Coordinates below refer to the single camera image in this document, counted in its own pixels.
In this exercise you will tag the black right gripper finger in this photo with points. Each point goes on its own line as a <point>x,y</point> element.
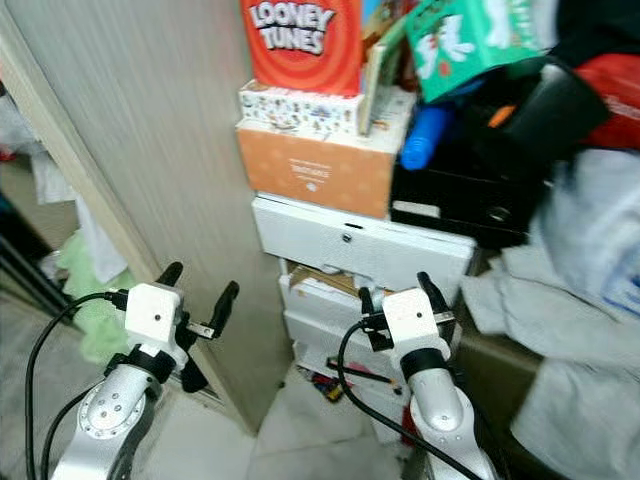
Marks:
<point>433,290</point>
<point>369,308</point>

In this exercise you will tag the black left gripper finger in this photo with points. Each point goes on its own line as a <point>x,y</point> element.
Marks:
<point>226,308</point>
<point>171,274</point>

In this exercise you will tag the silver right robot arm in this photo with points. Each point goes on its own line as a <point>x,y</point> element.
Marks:
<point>440,410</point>

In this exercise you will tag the white plastic drawer unit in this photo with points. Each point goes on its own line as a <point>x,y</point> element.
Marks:
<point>360,245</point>

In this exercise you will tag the white blouse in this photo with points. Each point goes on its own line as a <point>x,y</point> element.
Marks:
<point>95,240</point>

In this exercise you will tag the light green ruffled dress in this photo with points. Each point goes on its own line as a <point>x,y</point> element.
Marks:
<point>95,310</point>

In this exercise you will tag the black case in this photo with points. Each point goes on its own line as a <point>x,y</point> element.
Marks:
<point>490,185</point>

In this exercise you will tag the grey cloth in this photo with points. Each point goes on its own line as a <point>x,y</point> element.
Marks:
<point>560,320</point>

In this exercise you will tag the orange cardboard box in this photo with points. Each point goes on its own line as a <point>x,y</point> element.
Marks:
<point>315,175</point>

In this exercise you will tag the blue bottle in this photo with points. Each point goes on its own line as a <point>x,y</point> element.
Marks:
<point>422,140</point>

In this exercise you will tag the small orange object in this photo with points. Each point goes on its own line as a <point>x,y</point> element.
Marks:
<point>497,115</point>

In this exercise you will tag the white printed box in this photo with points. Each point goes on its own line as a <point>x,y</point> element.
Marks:
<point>300,112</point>

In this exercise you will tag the thin tan board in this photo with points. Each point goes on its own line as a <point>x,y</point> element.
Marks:
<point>380,85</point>

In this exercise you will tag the green printed bag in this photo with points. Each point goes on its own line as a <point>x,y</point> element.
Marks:
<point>475,45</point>

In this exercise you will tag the red bag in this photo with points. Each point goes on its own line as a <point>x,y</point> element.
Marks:
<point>615,100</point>

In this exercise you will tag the red Looney Tunes box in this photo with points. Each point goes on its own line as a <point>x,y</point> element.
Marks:
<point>305,45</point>

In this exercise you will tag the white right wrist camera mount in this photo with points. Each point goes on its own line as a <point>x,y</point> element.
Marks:
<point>412,320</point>

